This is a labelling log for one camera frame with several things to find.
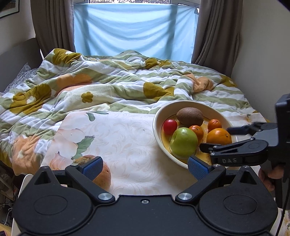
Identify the patterned grey pillow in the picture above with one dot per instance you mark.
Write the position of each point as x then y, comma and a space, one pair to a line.
25, 73

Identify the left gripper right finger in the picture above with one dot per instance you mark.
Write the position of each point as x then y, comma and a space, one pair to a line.
207, 177

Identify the grey headboard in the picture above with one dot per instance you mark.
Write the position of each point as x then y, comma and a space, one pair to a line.
14, 59

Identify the window frame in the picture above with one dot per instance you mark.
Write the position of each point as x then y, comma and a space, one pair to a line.
195, 3

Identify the brown curtain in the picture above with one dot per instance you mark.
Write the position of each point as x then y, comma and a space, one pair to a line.
217, 36
53, 23

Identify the green apple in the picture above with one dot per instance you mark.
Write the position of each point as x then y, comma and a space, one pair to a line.
183, 143

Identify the small tangerine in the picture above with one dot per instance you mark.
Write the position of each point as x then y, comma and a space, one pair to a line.
213, 124

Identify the brown left curtain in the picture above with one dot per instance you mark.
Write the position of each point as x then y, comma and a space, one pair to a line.
53, 23

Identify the light blue sheet curtain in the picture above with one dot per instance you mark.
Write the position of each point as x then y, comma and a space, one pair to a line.
165, 31

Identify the brown right curtain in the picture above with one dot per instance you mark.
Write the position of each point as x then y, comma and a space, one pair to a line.
217, 36

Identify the red cherry tomato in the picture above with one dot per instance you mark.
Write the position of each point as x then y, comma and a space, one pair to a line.
170, 126

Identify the striped floral duvet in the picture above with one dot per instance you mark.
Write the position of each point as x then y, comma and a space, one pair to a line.
32, 111

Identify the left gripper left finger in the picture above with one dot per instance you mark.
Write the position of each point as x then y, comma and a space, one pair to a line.
82, 176

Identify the person's right hand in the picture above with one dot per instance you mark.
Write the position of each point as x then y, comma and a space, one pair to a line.
275, 174

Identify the brown kiwi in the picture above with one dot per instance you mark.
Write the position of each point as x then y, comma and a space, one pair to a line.
190, 116

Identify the cream oval fruit bowl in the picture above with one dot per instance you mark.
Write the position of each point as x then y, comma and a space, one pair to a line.
169, 111

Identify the framed wall picture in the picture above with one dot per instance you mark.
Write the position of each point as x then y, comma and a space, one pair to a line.
9, 7

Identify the white chair back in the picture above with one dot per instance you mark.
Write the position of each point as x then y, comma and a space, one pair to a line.
15, 229

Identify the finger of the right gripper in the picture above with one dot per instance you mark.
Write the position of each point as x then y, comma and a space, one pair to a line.
245, 147
256, 129

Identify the yellow russet apple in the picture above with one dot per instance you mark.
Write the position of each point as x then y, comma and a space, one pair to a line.
103, 180

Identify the large orange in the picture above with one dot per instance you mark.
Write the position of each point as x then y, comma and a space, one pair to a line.
219, 136

